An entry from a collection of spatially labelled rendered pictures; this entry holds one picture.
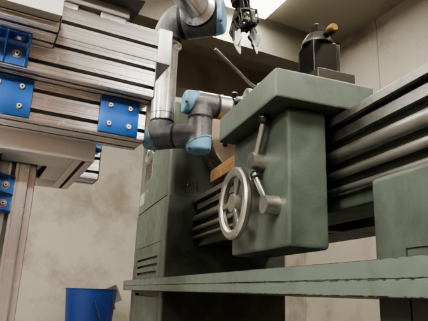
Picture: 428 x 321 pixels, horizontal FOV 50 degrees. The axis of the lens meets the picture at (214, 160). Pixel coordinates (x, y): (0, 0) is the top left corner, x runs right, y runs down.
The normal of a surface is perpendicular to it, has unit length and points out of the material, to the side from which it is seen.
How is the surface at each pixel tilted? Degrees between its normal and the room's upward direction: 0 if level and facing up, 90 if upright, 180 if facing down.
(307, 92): 90
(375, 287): 90
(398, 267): 90
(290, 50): 90
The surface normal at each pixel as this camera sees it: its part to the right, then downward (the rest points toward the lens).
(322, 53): 0.34, -0.25
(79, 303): -0.17, -0.20
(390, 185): -0.94, -0.13
